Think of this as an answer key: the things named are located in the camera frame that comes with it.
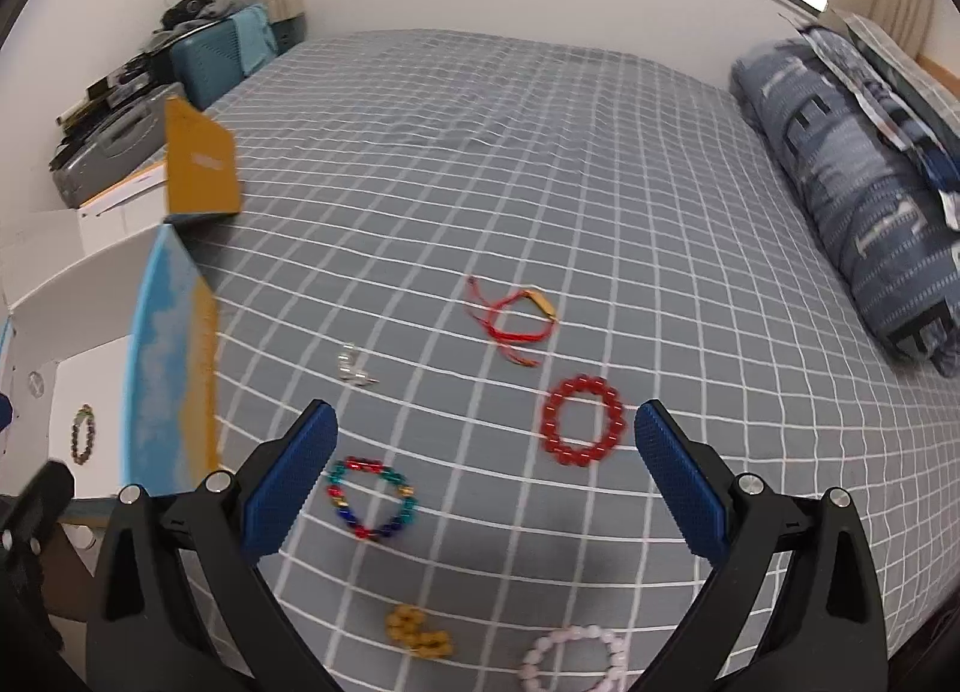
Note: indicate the grey grid bed sheet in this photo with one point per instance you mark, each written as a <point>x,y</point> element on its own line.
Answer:
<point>525,174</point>

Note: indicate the teal suitcase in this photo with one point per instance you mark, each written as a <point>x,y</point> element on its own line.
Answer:
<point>206,62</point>

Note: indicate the grey suitcase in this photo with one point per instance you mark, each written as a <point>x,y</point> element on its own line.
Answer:
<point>112,137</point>

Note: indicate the black clutter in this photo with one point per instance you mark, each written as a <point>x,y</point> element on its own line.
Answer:
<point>127,73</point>

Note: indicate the white box with yellow-blue flaps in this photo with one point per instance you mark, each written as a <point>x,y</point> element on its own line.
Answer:
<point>202,159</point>

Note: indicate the blue white patterned cloth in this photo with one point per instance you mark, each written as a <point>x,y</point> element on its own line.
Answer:
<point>877,95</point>

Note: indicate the grey grid pillow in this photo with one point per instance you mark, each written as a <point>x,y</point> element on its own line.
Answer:
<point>900,54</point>

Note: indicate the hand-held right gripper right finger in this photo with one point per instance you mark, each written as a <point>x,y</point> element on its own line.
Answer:
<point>679,482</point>

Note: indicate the rolled blue patterned duvet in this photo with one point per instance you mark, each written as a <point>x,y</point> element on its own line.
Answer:
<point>840,197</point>

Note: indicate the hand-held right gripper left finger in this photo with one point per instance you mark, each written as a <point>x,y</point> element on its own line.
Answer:
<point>289,482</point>

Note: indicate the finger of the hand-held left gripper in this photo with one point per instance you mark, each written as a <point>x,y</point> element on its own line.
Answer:
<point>41,501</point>

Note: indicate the pile of dark clothes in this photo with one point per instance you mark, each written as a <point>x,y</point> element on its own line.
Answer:
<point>195,5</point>

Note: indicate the pair of silver earrings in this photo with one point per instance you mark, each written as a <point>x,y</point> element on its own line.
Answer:
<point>347,364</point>

